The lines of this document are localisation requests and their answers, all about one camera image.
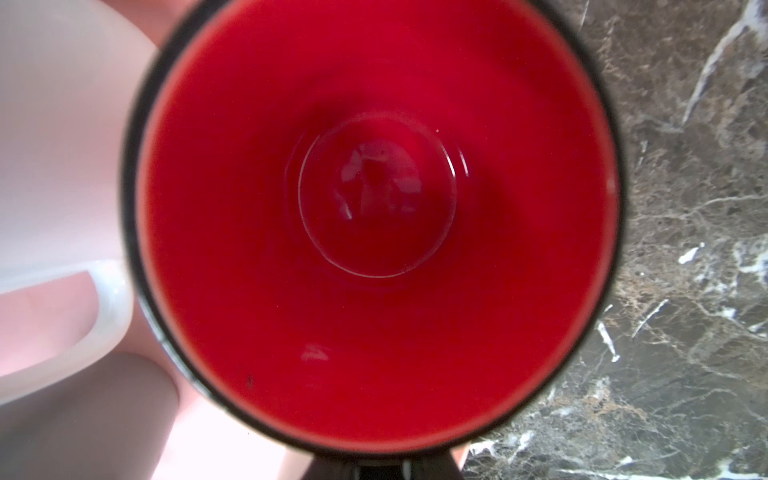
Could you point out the white mug front row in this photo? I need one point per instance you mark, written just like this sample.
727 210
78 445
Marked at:
109 421

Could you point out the white mug back row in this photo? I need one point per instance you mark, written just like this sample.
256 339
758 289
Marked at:
69 73

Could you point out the white mug row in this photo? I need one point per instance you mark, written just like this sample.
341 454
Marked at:
69 73
109 421

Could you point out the pink plastic tray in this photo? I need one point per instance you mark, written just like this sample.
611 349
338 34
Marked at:
39 322

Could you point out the red mug black handle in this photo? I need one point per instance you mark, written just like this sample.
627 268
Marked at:
372 230

